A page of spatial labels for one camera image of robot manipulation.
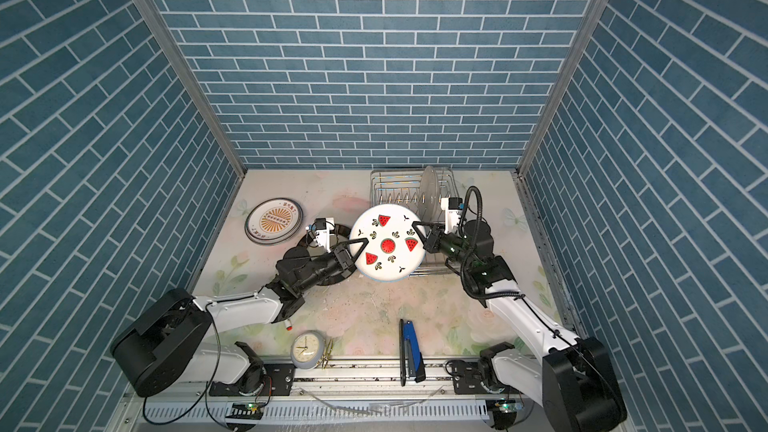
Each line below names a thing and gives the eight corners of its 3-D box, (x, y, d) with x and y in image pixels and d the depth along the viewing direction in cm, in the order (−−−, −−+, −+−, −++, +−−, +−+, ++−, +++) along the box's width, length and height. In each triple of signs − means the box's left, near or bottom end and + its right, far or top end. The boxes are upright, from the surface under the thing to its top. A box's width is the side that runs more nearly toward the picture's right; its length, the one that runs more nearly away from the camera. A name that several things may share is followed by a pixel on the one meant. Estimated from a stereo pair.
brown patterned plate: (242, 244, 100) (238, 238, 98) (258, 203, 112) (255, 197, 109) (295, 244, 100) (293, 239, 98) (306, 203, 112) (304, 197, 110)
